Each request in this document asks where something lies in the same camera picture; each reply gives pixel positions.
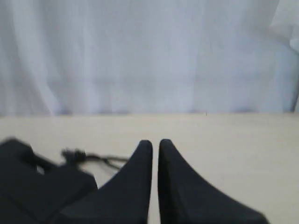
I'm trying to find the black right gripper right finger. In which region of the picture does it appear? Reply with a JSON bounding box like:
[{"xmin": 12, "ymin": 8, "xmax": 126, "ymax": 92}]
[{"xmin": 157, "ymin": 139, "xmax": 269, "ymax": 224}]

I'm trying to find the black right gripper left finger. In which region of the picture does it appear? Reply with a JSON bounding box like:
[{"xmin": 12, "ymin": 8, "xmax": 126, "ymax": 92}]
[{"xmin": 61, "ymin": 140, "xmax": 153, "ymax": 224}]

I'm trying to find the black cord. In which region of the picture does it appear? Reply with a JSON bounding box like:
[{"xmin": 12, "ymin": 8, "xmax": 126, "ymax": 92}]
[{"xmin": 61, "ymin": 148, "xmax": 129, "ymax": 171}]

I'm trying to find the black plastic case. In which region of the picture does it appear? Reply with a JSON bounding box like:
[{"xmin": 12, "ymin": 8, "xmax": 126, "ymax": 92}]
[{"xmin": 0, "ymin": 139, "xmax": 97, "ymax": 224}]

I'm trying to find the white curtain backdrop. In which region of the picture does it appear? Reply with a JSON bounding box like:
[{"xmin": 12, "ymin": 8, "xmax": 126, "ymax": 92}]
[{"xmin": 0, "ymin": 0, "xmax": 299, "ymax": 116}]

